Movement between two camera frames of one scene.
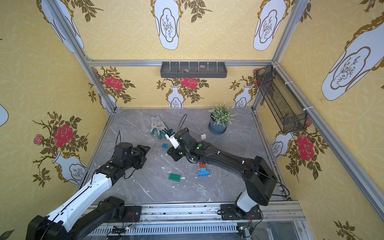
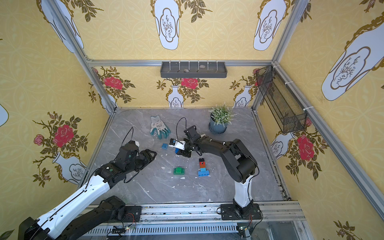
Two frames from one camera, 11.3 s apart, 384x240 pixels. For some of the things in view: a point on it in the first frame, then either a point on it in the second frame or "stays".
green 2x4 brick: x=174 y=177 to x=183 y=172
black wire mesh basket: x=289 y=115 stays
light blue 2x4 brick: x=204 y=173 stays
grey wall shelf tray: x=193 y=69 stays
